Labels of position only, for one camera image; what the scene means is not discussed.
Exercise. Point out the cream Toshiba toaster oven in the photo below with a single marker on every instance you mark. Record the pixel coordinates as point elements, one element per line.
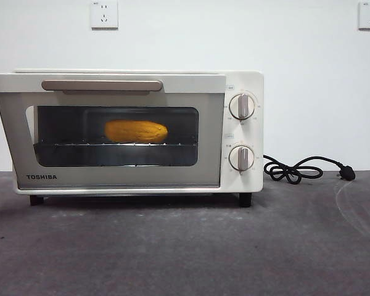
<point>256,135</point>

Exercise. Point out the cream temperature knob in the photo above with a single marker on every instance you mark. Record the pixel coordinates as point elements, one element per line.
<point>241,107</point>

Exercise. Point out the yellow corn cob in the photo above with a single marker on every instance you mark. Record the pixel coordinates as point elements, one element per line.
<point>135,132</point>

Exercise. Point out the cream timer knob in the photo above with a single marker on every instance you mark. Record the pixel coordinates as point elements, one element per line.
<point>241,158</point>

